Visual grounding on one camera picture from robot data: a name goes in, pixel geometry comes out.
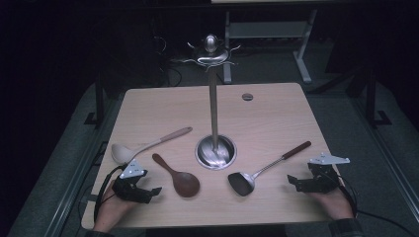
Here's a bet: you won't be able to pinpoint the brown wooden rice spoon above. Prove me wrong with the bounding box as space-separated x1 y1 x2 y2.
151 153 201 198

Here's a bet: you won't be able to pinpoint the black metal stand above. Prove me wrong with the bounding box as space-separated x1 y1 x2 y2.
83 82 107 128
362 70 393 128

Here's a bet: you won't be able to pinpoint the metal utensil stand with hooks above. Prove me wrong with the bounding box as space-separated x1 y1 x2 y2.
171 34 241 171

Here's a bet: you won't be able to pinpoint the black background cables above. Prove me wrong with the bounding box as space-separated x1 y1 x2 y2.
154 34 184 87

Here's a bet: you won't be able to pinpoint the cream ladle with pale handle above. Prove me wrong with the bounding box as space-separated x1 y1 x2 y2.
111 126 194 166

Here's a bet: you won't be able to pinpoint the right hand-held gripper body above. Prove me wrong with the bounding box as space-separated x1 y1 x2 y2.
307 152 351 194

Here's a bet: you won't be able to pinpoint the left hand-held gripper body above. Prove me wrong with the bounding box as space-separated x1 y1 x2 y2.
112 158 154 204

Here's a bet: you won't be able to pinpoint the person's right hand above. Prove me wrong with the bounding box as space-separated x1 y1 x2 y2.
309 186 354 221

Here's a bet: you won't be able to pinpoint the grey metal rail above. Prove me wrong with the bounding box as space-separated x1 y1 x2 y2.
349 97 419 215
42 95 126 237

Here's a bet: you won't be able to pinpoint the white metal desk frame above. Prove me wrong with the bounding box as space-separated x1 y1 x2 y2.
222 9 319 84

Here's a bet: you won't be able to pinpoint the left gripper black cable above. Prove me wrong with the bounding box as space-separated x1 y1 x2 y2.
93 165 127 225

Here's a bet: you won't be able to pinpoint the person's left hand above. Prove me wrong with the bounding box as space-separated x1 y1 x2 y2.
93 189 139 233

